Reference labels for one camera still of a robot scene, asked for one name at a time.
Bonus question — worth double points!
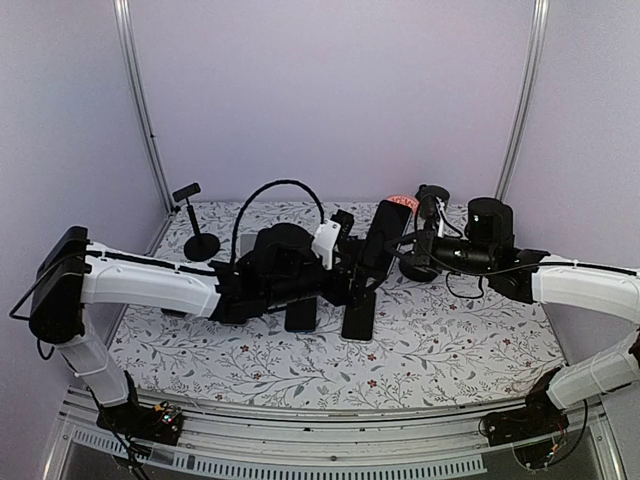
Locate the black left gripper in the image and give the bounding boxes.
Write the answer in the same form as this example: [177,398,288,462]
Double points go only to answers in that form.
[265,252,386,310]

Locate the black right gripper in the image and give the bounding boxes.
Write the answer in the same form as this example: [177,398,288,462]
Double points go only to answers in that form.
[385,228,496,277]

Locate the black round-base phone stand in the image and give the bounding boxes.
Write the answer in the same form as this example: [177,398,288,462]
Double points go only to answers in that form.
[172,182,220,262]

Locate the black tall phone stand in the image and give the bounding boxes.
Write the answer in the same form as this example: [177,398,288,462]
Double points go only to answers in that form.
[399,261,440,283]

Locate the black phone with pink edge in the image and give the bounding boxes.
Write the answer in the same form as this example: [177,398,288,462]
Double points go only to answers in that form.
[161,308,186,318]

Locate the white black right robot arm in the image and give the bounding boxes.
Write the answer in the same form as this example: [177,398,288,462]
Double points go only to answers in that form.
[384,193,639,446]

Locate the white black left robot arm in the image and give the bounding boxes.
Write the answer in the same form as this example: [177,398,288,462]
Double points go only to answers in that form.
[22,210,391,445]

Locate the white flat phone stand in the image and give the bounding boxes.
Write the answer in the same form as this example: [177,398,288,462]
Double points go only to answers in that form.
[239,233,258,256]

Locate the red white patterned bowl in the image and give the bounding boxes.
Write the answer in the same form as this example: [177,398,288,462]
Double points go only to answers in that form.
[387,195,419,212]

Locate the dark grey cup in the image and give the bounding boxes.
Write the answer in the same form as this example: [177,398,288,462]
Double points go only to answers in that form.
[416,184,450,206]

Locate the floral patterned table mat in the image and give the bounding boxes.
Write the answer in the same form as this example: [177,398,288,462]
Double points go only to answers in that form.
[102,200,569,411]

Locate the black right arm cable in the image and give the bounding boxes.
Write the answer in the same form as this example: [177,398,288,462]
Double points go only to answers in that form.
[414,197,581,300]

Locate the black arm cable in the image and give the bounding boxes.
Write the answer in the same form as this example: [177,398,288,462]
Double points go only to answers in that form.
[228,178,326,261]
[414,197,581,300]

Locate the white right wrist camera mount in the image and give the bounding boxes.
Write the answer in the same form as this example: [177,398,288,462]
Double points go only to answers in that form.
[435,198,446,238]

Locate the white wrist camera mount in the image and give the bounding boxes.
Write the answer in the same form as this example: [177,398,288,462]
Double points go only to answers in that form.
[311,220,341,271]
[435,198,446,238]

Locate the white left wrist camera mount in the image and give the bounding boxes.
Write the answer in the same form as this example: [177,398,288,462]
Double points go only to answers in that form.
[311,220,341,271]

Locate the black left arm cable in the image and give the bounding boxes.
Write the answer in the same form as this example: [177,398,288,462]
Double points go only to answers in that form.
[228,178,326,261]

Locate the aluminium front rail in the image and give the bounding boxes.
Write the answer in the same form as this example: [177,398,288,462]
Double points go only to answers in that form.
[42,389,626,480]

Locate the right aluminium frame post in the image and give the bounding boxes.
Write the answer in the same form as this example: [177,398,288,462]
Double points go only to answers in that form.
[494,0,550,202]

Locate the aluminium frame post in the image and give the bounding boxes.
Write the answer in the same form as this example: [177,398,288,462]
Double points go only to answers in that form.
[494,0,550,202]
[113,0,175,214]

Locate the left aluminium frame post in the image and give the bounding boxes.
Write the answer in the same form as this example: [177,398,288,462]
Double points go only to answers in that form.
[113,0,175,214]

